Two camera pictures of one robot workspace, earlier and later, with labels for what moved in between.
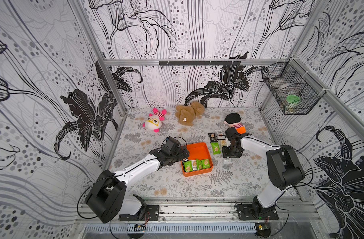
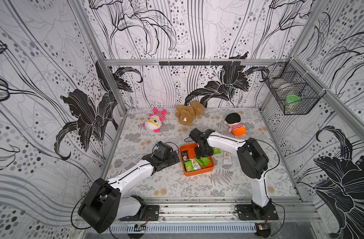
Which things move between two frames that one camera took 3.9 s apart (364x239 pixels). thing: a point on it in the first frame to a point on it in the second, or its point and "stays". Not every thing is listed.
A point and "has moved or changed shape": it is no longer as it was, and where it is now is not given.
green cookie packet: x=215 y=148 stays
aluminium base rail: x=219 y=209 stays
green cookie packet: x=188 y=166 stays
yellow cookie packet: x=223 y=142 has moved or changed shape
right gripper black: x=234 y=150 to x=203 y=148
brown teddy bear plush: x=186 y=114 stays
